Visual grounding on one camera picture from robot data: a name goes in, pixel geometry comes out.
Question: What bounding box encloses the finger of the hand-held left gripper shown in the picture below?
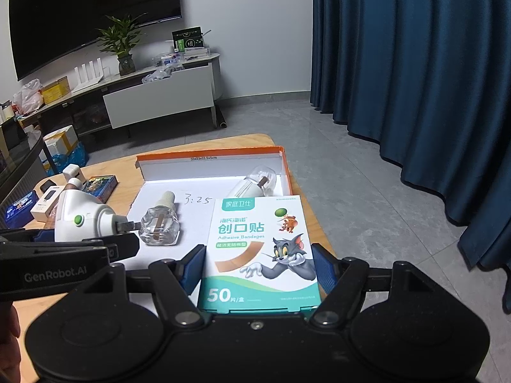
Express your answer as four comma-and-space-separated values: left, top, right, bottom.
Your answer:
0, 227, 54, 243
82, 233, 140, 264

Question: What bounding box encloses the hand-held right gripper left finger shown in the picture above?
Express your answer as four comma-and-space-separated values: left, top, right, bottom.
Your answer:
80, 244, 207, 327

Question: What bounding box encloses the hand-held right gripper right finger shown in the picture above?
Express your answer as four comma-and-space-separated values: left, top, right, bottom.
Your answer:
309, 243, 438, 327

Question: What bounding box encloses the blue white cartoon tin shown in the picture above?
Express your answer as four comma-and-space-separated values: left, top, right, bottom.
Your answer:
3, 191, 39, 229

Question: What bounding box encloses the clear glass refill bottle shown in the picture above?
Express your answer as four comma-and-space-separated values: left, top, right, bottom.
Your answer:
229, 166, 278, 199
138, 191, 179, 247

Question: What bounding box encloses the white plug-in repellent heater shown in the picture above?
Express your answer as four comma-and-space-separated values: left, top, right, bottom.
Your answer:
54, 189, 141, 244

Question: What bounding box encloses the cartoon print bandage box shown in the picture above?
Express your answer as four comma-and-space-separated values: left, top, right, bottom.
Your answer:
198, 195, 320, 314

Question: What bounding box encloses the orange cardboard box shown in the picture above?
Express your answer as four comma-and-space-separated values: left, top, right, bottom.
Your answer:
127, 146, 294, 276

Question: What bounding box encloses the person's left hand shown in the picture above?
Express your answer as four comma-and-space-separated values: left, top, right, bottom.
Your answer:
0, 305, 25, 383

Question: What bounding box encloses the white charger packaging box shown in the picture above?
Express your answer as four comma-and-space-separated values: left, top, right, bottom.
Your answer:
31, 185, 67, 223

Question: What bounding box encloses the printed blue tin box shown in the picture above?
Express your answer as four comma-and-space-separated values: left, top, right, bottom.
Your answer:
82, 175, 119, 204

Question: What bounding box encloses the dark glass coffee table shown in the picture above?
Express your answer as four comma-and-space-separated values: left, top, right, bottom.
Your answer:
0, 127, 45, 212

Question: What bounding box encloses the white charger cube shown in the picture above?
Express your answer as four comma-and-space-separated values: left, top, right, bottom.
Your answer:
63, 164, 85, 183

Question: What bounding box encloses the blue plastic bag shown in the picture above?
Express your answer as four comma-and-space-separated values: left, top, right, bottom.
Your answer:
50, 143, 89, 175

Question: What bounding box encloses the white foam box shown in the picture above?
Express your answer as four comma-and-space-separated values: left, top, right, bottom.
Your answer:
42, 125, 79, 157

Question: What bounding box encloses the white plastic bag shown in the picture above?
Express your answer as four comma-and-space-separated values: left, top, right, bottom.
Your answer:
13, 79, 44, 114

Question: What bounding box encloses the yellow cardboard box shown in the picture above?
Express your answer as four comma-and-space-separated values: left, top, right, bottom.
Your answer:
42, 77, 72, 105

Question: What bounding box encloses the white tv cabinet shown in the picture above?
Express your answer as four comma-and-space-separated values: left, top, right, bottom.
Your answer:
16, 53, 222, 140

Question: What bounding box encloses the white antenna router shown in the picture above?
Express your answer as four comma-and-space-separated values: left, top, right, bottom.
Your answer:
73, 59, 105, 85

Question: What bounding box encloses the clear plastic bag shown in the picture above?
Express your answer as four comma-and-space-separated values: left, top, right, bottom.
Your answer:
141, 65, 185, 85

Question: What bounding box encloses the potted green plant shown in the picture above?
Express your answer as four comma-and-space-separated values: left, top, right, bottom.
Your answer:
96, 13, 148, 77

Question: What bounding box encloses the dark blue curtain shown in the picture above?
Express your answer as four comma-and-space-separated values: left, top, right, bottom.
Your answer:
310, 0, 511, 312

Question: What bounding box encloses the black green printed box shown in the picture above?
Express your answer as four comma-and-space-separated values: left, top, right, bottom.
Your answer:
172, 27, 205, 52

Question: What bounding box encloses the wall-mounted black television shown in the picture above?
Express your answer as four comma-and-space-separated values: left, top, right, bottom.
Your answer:
8, 0, 183, 81

